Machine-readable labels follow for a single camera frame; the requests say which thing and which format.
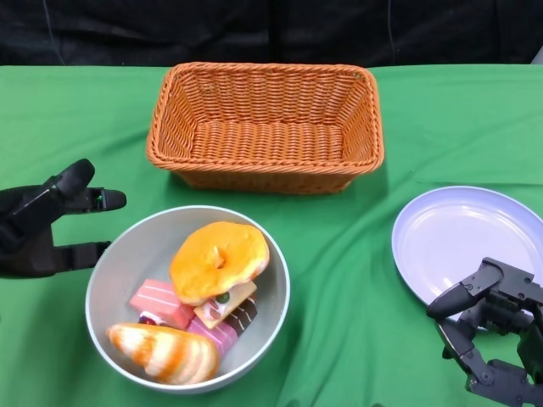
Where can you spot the orange wicker basket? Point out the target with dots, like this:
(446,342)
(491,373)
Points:
(263,140)

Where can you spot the green tablecloth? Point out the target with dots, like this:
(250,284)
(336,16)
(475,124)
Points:
(339,263)

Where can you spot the salmon pink cake slice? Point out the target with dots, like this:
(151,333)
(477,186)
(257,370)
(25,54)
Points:
(157,299)

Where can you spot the magenta pink cake slice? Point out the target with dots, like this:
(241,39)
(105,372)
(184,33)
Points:
(216,337)

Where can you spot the lavender round plate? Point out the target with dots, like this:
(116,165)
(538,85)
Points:
(449,233)

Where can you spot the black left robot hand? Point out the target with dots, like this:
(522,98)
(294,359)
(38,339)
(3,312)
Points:
(25,237)

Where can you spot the chocolate brown cake slice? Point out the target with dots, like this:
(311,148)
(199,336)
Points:
(246,316)

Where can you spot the yellow cake slice green ball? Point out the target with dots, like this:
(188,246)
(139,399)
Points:
(231,303)

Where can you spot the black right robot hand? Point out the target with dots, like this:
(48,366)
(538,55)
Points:
(505,292)

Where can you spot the pale grey-green bowl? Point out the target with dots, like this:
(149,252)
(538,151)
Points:
(136,250)

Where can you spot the long striped bread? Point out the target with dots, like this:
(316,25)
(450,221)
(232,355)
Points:
(169,356)

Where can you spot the black backdrop cloth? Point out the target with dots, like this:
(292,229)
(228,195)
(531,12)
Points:
(254,29)

